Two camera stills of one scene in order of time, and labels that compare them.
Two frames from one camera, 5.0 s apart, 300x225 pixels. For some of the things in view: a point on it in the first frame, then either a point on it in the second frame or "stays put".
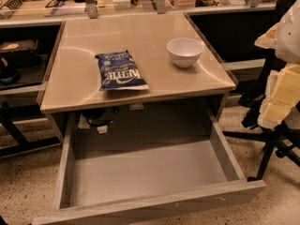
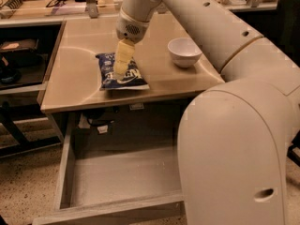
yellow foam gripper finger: [282, 95] to [133, 29]
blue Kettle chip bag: [118, 71] stays put
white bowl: [185, 52] stays put
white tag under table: [102, 128] stays put
